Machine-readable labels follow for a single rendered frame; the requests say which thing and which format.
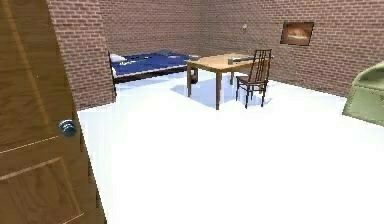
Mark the framed orange wall picture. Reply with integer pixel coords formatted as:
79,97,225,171
279,21,315,47

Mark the bed with blue cover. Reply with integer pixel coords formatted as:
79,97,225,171
108,49,202,96

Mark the dark bin under desk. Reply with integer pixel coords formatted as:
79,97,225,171
189,67,199,85

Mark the pale green cabinet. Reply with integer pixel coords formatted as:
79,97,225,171
342,61,384,128

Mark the grey cane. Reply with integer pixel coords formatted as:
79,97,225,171
227,55,275,65

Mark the light wooden desk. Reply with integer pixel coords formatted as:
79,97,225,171
183,53,270,111

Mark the round metal door knob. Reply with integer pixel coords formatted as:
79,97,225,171
58,119,78,138

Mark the brown wooden room door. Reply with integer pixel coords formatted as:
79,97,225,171
0,0,108,224

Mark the white pillow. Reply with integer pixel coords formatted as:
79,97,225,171
109,53,128,63

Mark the dark wooden chair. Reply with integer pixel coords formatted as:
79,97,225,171
235,48,273,110

